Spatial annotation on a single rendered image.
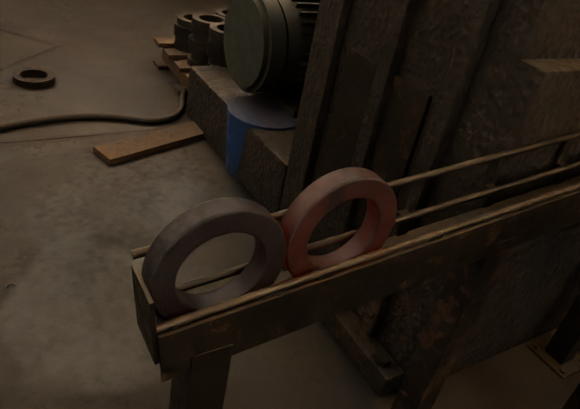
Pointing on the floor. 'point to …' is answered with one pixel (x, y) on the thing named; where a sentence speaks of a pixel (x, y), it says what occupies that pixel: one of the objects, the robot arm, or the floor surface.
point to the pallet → (192, 45)
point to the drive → (258, 80)
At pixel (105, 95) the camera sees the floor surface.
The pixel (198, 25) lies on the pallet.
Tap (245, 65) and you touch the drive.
